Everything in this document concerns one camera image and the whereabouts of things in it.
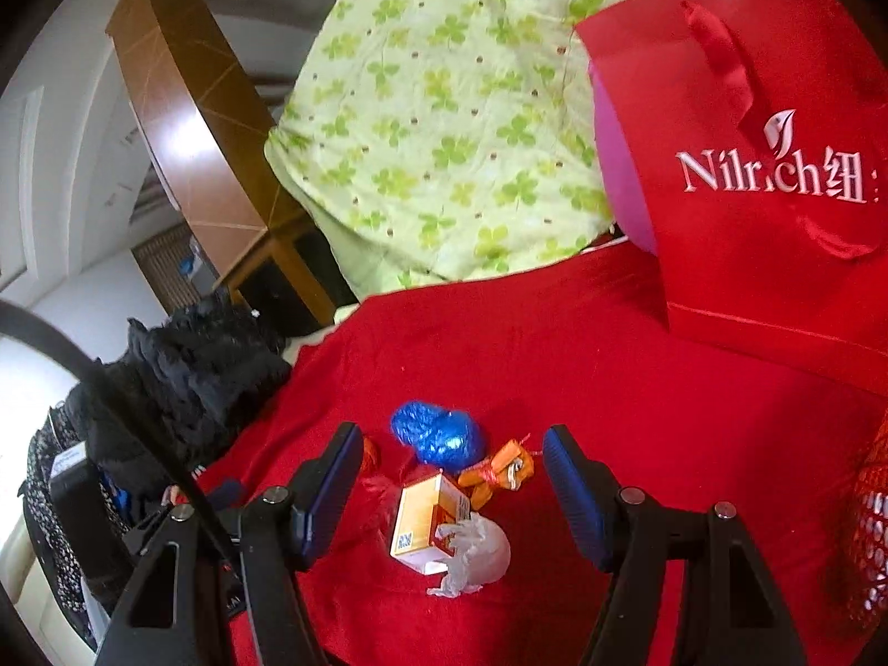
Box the brown wooden cabinet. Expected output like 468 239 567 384
105 0 289 279

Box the red blanket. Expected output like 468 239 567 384
187 239 888 666

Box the red plastic bag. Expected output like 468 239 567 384
350 475 407 549

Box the blue plastic bag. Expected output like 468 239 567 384
390 398 487 467

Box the orange snack wrapper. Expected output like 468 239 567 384
458 438 534 509

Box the white plastic bag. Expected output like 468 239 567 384
426 509 513 599

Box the black white dotted cloth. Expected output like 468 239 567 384
17 409 112 648

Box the brown slatted screen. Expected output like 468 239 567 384
130 232 218 313

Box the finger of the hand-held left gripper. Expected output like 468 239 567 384
128 480 244 551

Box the red mesh basket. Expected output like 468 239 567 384
829 416 888 639

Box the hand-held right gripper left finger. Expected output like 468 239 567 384
93 422 366 666

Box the orange and white small box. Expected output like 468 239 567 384
388 472 480 568

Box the red paper gift bag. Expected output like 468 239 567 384
574 0 888 396

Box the black cable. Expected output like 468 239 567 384
0 297 237 563

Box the black ruffled cloth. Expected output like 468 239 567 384
65 291 294 493

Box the green clover print quilt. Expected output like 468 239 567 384
264 0 757 301

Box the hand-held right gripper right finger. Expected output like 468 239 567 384
542 425 792 666

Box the wooden nightstand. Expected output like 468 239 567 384
225 225 342 329

